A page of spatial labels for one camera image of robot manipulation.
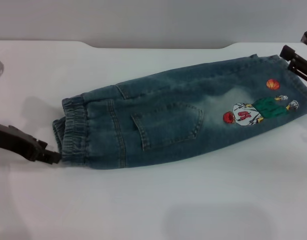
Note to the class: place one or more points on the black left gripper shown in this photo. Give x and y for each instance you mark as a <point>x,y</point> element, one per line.
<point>8,136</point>

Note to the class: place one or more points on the blue denim shorts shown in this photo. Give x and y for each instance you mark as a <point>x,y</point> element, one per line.
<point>168,120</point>

